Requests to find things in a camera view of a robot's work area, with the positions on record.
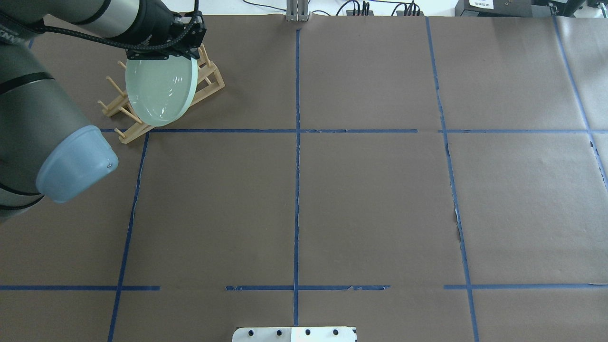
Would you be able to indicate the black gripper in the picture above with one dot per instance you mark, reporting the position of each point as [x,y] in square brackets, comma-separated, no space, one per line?
[153,21]

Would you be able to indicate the light green round plate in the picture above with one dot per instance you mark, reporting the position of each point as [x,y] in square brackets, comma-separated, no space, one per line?
[161,91]

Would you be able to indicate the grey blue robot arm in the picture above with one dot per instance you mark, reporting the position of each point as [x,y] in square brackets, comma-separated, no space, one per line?
[49,149]

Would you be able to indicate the wooden plate rack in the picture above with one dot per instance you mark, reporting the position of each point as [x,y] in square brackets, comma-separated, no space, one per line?
[209,82]

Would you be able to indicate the aluminium frame post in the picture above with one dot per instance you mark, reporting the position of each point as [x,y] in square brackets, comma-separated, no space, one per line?
[297,10]

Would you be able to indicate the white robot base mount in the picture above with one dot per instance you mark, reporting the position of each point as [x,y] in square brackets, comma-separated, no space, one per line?
[296,334]

